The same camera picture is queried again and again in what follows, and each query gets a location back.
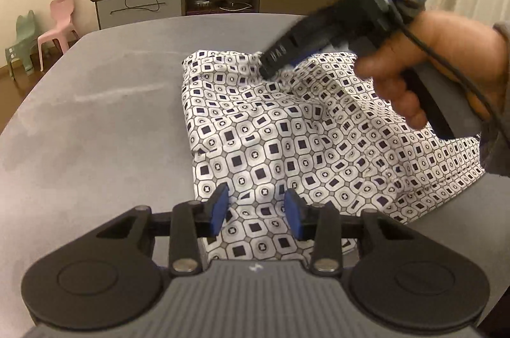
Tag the pink plastic child chair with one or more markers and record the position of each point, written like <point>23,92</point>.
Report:
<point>57,31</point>

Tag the person's right hand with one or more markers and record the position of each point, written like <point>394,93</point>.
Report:
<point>446,43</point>

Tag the dark round tin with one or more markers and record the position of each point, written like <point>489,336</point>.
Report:
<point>202,4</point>

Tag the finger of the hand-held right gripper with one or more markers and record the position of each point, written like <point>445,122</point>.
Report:
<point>281,53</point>

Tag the white black patterned garment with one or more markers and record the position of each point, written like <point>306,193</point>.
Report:
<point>279,138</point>

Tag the green plastic child chair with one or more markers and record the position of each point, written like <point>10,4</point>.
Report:
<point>24,43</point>

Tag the long grey television cabinet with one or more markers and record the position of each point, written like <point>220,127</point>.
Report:
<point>139,3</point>

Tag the person's right forearm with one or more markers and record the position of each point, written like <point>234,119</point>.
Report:
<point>501,146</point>

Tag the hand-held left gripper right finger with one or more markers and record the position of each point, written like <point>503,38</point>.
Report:
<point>295,212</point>

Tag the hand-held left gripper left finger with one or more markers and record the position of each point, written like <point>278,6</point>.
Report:
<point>218,208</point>

